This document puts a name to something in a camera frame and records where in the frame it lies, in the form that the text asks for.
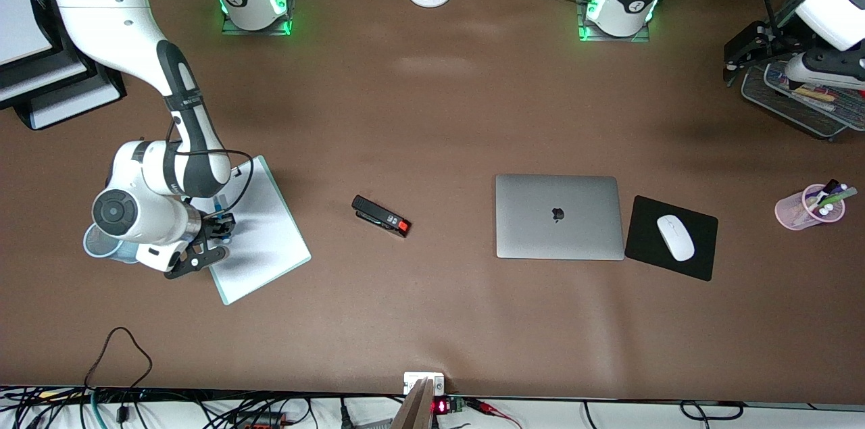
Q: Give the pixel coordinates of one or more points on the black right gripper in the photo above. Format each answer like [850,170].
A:
[215,224]

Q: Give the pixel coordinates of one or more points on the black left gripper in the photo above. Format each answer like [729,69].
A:
[758,39]

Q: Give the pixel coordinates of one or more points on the blue marker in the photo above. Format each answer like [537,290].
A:
[220,203]

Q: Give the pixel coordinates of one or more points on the silver laptop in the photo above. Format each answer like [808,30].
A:
[540,226]

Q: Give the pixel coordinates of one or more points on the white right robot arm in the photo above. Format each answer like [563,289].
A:
[101,10]

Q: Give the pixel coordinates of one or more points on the black capped marker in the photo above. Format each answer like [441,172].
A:
[828,189]

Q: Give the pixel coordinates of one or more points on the green marker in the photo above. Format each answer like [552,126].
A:
[841,196]

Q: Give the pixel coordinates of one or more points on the white clipped paper sheet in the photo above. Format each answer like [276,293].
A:
[270,240]

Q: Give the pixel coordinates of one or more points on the light green clipboard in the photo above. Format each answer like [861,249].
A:
[226,294]

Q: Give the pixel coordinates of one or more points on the coloured pencil pack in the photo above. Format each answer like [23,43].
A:
[814,98]

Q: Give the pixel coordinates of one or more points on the black mesh desk organizer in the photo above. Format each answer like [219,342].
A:
[811,119]

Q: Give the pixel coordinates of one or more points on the blue mesh pen cup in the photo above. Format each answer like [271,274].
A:
[101,255]

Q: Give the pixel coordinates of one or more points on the black stapler with red tip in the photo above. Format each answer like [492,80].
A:
[378,215]

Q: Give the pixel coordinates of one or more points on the pink mesh pen cup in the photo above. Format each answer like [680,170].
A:
[791,213]

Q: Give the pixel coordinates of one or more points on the black stacked document tray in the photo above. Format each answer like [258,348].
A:
[101,81]

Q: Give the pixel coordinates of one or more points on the white computer mouse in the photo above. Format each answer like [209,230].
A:
[676,238]

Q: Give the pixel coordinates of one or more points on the black mouse pad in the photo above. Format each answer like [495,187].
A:
[642,246]

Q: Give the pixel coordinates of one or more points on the small white box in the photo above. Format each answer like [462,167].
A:
[415,378]

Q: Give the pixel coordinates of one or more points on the wooden stand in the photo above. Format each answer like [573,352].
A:
[415,410]

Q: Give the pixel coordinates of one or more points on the red display module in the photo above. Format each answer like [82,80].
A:
[441,406]

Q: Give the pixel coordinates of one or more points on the white paper stack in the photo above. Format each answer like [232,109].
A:
[20,10]

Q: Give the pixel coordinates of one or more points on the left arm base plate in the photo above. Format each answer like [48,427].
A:
[642,37]

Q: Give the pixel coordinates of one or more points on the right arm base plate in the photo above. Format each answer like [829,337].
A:
[233,29]

